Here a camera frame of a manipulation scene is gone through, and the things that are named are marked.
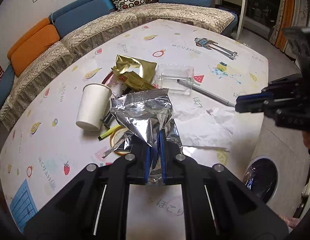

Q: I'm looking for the white paper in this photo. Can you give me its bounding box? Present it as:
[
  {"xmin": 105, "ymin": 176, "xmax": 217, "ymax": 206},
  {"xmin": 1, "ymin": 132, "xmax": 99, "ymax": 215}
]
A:
[{"xmin": 173, "ymin": 106, "xmax": 235, "ymax": 150}]

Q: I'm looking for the orange cushion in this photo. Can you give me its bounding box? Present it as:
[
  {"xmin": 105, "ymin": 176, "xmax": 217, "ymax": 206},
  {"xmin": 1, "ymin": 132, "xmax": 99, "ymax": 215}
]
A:
[{"xmin": 7, "ymin": 18, "xmax": 60, "ymax": 76}]

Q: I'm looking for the silver foil bag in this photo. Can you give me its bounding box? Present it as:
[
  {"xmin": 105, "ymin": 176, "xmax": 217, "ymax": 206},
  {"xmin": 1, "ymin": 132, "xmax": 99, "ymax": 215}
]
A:
[{"xmin": 109, "ymin": 89, "xmax": 183, "ymax": 185}]

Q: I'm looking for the grey pen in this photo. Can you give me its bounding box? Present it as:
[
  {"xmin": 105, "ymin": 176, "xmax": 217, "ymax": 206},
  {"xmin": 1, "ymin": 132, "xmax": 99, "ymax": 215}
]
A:
[{"xmin": 177, "ymin": 79, "xmax": 235, "ymax": 108}]

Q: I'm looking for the white paper cup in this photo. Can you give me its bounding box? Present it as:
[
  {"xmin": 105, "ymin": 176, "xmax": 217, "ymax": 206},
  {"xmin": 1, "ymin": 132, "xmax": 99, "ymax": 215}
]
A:
[{"xmin": 76, "ymin": 83, "xmax": 112, "ymax": 132}]

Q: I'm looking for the red clear candy wrapper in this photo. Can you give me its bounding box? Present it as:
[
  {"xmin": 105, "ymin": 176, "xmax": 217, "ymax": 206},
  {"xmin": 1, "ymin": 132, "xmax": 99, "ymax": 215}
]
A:
[{"xmin": 102, "ymin": 71, "xmax": 127, "ymax": 98}]

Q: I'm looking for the black razor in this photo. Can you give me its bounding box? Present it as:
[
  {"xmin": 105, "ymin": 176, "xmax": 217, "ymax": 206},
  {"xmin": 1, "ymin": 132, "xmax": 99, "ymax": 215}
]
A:
[{"xmin": 102, "ymin": 112, "xmax": 114, "ymax": 129}]

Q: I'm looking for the gold snack bag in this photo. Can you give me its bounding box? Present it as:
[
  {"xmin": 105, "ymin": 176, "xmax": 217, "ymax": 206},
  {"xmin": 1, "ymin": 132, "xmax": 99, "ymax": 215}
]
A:
[{"xmin": 112, "ymin": 55, "xmax": 157, "ymax": 92}]

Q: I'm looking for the blue end cushion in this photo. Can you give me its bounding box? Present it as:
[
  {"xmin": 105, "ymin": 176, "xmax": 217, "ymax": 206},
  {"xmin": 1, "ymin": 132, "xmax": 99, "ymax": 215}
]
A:
[{"xmin": 0, "ymin": 65, "xmax": 15, "ymax": 109}]

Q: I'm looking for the round trash bin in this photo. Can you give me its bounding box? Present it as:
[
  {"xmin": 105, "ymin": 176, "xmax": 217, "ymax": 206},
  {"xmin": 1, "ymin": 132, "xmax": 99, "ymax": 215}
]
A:
[{"xmin": 242, "ymin": 156, "xmax": 279, "ymax": 204}]

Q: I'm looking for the yellow green pen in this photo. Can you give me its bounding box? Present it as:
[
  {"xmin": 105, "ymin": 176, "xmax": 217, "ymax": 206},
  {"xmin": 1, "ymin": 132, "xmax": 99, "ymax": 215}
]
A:
[{"xmin": 98, "ymin": 125, "xmax": 122, "ymax": 141}]

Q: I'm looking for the clear plastic box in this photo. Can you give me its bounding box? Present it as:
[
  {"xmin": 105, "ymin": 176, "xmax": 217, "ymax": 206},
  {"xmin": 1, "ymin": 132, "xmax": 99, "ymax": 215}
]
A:
[{"xmin": 154, "ymin": 63, "xmax": 195, "ymax": 96}]

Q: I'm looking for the quilted beige sofa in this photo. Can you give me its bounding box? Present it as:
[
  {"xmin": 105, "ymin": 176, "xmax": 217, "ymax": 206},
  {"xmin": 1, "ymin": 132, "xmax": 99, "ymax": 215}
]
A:
[{"xmin": 0, "ymin": 3, "xmax": 237, "ymax": 130}]

